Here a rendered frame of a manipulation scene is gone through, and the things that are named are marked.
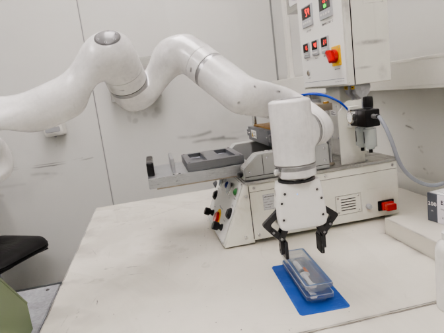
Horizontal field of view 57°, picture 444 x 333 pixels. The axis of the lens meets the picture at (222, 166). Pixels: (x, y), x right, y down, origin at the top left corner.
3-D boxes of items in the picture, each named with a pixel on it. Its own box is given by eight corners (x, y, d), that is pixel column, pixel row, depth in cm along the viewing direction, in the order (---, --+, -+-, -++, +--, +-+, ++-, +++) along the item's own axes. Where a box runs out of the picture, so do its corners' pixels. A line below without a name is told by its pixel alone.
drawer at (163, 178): (236, 164, 139) (233, 141, 137) (252, 176, 117) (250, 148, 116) (149, 178, 134) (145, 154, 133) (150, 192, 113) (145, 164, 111)
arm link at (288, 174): (277, 170, 79) (279, 184, 79) (322, 163, 79) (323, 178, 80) (267, 162, 87) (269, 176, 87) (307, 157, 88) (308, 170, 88)
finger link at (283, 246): (271, 231, 83) (274, 262, 84) (286, 229, 84) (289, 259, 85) (267, 226, 86) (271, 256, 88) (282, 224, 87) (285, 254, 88)
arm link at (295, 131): (293, 157, 89) (265, 166, 83) (287, 96, 87) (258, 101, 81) (326, 158, 83) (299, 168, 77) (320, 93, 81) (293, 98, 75)
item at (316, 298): (282, 269, 97) (281, 260, 96) (304, 265, 97) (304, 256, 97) (307, 308, 78) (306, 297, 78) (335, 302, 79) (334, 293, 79)
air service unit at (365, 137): (359, 147, 118) (355, 96, 115) (388, 153, 103) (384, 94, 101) (342, 150, 117) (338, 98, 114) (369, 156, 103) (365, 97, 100)
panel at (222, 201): (207, 217, 144) (223, 166, 142) (223, 246, 115) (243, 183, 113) (202, 215, 143) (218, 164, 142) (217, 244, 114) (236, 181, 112)
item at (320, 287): (281, 260, 96) (280, 251, 96) (304, 256, 97) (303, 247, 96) (306, 297, 78) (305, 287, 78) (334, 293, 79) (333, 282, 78)
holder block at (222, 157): (230, 154, 137) (229, 147, 136) (244, 163, 117) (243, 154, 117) (182, 162, 134) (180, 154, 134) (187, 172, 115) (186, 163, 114)
